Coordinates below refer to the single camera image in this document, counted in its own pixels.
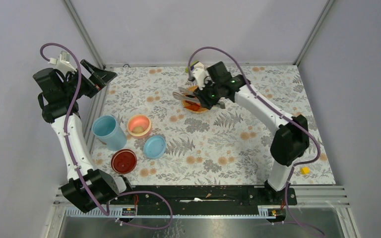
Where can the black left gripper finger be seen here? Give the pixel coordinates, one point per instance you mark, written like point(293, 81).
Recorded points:
point(102, 78)
point(93, 70)

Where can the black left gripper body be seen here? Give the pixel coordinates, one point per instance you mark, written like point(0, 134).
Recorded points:
point(68, 88)

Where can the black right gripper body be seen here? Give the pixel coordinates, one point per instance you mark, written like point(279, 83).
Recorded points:
point(210, 95)

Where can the metal serving tongs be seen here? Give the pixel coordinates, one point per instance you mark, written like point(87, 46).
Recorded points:
point(193, 97)

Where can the beige steamed bun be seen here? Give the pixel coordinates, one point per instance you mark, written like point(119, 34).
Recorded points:
point(138, 130)

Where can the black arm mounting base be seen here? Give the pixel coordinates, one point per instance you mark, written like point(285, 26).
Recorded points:
point(204, 200)

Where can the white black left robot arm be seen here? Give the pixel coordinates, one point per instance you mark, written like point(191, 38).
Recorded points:
point(87, 186)

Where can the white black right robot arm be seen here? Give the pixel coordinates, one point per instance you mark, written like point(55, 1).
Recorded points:
point(290, 140)

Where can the pink lunch box bowl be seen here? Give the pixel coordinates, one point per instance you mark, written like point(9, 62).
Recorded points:
point(139, 120)

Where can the green purple white toy block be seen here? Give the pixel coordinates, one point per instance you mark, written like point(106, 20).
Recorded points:
point(191, 66)

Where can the red orange food piece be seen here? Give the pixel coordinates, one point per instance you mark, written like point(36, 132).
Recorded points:
point(192, 106)

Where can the woven bamboo plate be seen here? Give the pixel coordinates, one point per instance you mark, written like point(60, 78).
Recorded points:
point(201, 110)

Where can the light blue cup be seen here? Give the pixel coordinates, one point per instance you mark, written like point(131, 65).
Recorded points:
point(108, 130)

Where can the floral patterned table mat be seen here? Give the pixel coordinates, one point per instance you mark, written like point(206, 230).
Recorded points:
point(220, 146)

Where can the dark red lid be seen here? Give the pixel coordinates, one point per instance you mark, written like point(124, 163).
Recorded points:
point(124, 161)

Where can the light blue lid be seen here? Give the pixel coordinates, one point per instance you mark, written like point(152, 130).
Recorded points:
point(155, 147)

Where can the small yellow block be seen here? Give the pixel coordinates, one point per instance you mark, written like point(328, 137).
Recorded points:
point(304, 170)

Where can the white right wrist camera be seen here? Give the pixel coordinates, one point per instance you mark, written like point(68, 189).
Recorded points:
point(198, 75)

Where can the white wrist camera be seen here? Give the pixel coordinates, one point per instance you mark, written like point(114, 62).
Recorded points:
point(198, 75)
point(62, 63)

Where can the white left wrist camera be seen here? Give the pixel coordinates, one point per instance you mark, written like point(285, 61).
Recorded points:
point(62, 63)

